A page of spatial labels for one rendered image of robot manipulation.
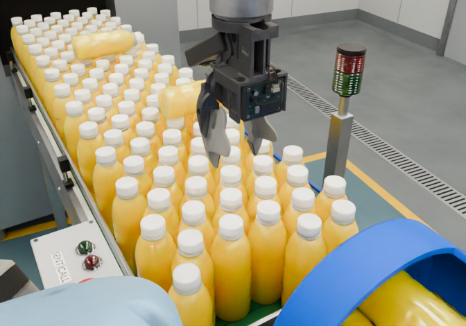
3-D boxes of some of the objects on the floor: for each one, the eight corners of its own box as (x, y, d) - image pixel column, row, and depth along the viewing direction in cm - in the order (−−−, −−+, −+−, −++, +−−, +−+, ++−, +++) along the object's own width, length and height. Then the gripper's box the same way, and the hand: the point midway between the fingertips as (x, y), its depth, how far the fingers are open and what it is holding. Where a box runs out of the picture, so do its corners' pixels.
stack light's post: (302, 397, 160) (341, 119, 103) (295, 387, 163) (330, 112, 106) (311, 391, 162) (354, 115, 105) (304, 381, 165) (342, 108, 108)
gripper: (216, 33, 47) (219, 197, 58) (310, 16, 53) (297, 169, 64) (180, 14, 54) (189, 166, 65) (268, 1, 59) (263, 143, 70)
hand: (233, 151), depth 66 cm, fingers open, 6 cm apart
